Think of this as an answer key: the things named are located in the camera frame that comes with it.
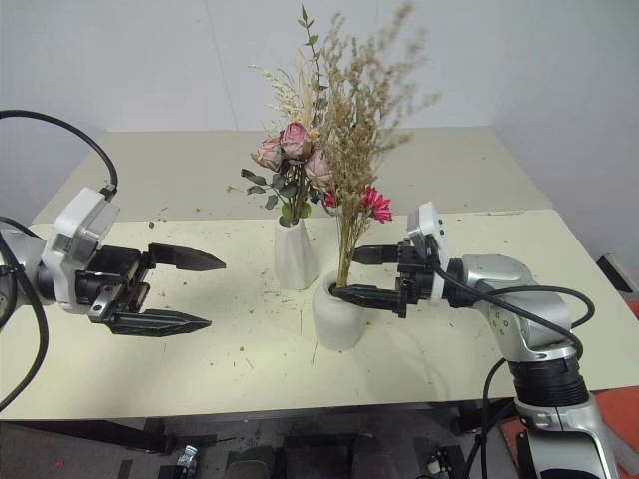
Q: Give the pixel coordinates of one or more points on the small metal clip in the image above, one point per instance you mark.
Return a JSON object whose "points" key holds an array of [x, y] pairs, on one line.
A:
{"points": [[188, 456]]}

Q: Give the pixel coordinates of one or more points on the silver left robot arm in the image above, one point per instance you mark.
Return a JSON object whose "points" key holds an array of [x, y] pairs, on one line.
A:
{"points": [[24, 249]]}

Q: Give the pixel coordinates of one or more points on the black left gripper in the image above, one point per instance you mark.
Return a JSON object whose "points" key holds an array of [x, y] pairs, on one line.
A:
{"points": [[117, 272]]}

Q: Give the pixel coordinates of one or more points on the tall tapered white vase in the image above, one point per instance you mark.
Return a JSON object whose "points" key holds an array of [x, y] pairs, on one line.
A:
{"points": [[295, 257]]}

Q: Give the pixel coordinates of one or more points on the small white black object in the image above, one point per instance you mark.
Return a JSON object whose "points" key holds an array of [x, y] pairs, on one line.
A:
{"points": [[437, 461]]}

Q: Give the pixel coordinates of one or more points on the beige dried grass bouquet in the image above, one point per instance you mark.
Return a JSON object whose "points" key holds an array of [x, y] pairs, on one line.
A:
{"points": [[349, 149]]}

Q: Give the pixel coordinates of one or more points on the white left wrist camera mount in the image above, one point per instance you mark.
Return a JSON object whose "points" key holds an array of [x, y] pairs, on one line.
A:
{"points": [[75, 224]]}

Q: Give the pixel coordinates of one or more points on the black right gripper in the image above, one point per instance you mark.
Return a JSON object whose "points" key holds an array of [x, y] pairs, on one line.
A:
{"points": [[413, 279]]}

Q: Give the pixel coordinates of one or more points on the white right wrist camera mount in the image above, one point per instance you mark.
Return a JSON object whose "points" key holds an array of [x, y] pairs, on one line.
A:
{"points": [[429, 219]]}

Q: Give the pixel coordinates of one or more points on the round white vase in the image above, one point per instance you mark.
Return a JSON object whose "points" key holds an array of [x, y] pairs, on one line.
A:
{"points": [[337, 322]]}

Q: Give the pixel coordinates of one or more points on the dried pink rose bouquet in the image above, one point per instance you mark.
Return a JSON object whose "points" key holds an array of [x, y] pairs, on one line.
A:
{"points": [[294, 137]]}

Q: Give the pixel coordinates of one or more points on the black table frame bar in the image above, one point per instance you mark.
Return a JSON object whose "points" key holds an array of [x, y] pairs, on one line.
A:
{"points": [[75, 434]]}

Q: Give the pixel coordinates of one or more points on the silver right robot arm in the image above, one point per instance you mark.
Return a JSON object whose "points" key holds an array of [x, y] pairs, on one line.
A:
{"points": [[524, 299]]}

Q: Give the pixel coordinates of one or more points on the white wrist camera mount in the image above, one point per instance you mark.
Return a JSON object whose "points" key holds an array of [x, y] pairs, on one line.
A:
{"points": [[429, 219], [75, 224]]}

